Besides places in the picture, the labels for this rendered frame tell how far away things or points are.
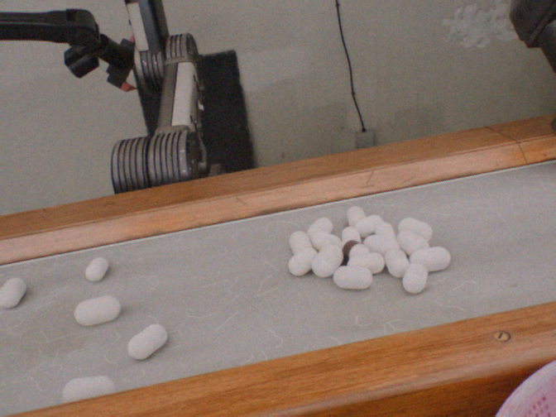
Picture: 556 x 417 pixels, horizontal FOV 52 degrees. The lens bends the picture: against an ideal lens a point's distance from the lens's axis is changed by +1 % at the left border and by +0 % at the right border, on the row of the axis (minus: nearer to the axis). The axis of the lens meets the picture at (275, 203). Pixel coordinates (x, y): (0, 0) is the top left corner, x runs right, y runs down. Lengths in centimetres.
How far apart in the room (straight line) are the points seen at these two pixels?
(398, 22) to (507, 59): 57
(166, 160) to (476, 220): 48
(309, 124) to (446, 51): 71
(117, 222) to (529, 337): 47
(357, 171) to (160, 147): 34
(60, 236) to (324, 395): 43
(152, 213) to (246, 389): 36
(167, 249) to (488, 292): 33
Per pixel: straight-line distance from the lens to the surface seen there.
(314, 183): 68
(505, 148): 75
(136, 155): 90
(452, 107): 285
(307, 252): 52
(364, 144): 268
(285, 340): 44
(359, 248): 51
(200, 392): 37
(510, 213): 62
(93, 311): 51
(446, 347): 38
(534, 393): 35
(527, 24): 78
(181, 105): 98
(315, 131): 265
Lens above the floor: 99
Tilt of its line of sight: 21 degrees down
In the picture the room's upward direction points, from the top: 9 degrees counter-clockwise
